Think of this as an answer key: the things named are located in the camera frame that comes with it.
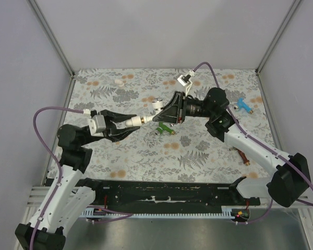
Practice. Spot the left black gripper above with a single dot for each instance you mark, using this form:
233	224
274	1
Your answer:
112	133

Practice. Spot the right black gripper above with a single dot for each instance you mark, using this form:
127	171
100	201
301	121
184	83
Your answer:
170	113

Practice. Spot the white chrome faucet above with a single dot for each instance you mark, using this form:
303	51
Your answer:
157	105

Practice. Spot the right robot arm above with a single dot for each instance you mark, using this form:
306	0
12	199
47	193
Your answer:
289	175

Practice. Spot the white pipe elbow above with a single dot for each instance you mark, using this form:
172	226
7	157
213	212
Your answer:
119	82

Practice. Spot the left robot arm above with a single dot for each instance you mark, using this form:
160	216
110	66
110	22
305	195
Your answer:
60	209

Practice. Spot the green faucet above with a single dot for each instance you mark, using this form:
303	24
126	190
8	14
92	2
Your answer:
163	128

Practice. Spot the floral table mat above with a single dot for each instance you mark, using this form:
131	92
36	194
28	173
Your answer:
191	154

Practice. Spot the blue faucet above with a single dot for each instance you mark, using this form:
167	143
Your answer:
240	104

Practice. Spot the brown faucet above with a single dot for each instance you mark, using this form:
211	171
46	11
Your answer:
242	155

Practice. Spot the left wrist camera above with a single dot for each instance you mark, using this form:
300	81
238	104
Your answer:
97	125

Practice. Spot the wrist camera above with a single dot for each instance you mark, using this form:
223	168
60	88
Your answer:
186	82
97	125

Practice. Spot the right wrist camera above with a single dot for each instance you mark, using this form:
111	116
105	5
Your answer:
186	82

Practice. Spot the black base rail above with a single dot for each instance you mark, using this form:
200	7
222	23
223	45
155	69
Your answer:
138	197

